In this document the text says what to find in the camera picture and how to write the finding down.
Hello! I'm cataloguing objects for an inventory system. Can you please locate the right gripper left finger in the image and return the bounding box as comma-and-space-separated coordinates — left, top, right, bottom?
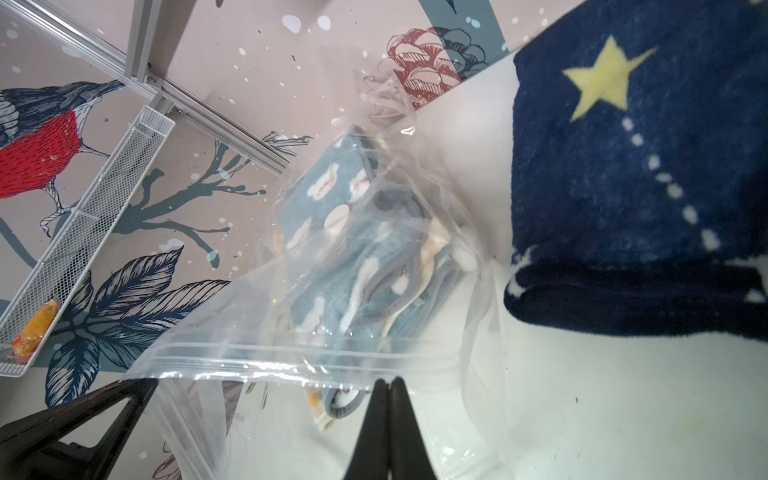
344, 380, 390, 480

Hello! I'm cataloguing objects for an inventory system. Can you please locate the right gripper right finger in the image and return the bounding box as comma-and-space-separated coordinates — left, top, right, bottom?
389, 377, 437, 480

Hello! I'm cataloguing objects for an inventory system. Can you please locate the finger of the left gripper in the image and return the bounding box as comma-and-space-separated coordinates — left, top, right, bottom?
1, 379, 158, 479

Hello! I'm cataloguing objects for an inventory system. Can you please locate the clear plastic vacuum bag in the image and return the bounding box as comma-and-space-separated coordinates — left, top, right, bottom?
127, 74, 506, 479

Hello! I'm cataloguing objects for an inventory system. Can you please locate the navy star blanket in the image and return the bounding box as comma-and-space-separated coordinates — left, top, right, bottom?
504, 1, 767, 341

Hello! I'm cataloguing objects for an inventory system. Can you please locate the light blue bear blanket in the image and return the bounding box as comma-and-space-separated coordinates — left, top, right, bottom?
273, 125, 484, 430

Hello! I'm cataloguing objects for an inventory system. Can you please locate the orange item in basket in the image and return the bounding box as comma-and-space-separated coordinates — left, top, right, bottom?
11, 299, 60, 364

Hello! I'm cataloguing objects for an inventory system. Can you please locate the white mesh wall basket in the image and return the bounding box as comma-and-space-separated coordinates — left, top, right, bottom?
1, 105, 176, 378

